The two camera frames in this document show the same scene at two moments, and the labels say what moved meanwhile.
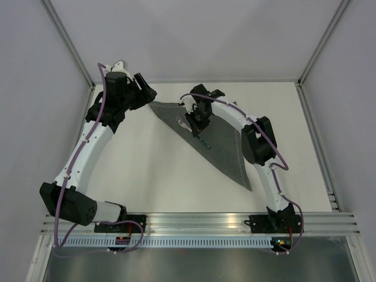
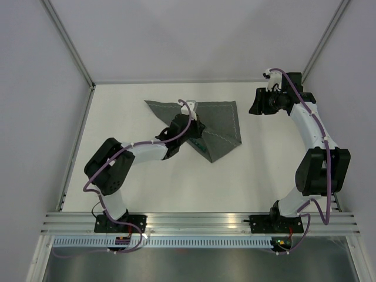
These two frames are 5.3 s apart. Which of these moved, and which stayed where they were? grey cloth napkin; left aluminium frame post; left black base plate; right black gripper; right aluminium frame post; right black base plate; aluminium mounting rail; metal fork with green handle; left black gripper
Moved: metal fork with green handle; left black gripper; grey cloth napkin; right black gripper
Stayed: aluminium mounting rail; left aluminium frame post; right black base plate; right aluminium frame post; left black base plate
